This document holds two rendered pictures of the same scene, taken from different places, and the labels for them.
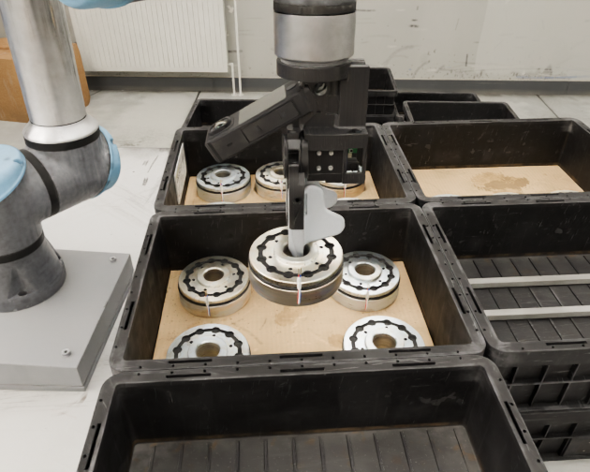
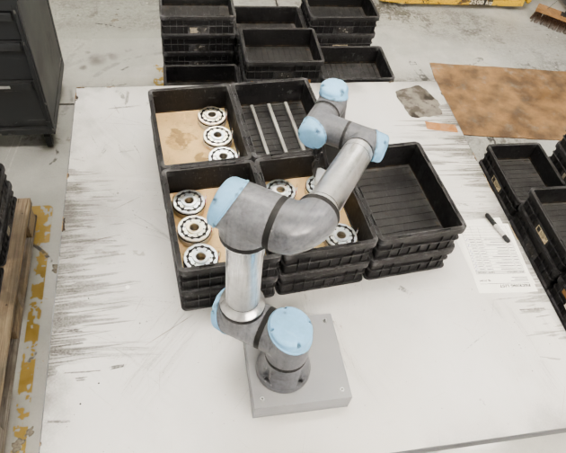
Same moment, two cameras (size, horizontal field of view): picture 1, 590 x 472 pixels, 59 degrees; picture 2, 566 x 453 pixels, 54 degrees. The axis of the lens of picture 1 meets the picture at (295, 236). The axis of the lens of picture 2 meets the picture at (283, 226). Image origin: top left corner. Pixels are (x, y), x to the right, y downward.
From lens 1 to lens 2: 170 cm
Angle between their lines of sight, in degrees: 73
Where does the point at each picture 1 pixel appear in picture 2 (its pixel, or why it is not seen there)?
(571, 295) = (268, 134)
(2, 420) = (351, 350)
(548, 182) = (174, 121)
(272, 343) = not seen: hidden behind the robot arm
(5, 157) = (283, 314)
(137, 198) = (145, 363)
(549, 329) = (289, 145)
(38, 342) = (322, 335)
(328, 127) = not seen: hidden behind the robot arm
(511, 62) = not seen: outside the picture
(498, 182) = (176, 139)
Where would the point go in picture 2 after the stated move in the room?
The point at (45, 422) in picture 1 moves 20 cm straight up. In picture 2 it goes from (347, 331) to (360, 297)
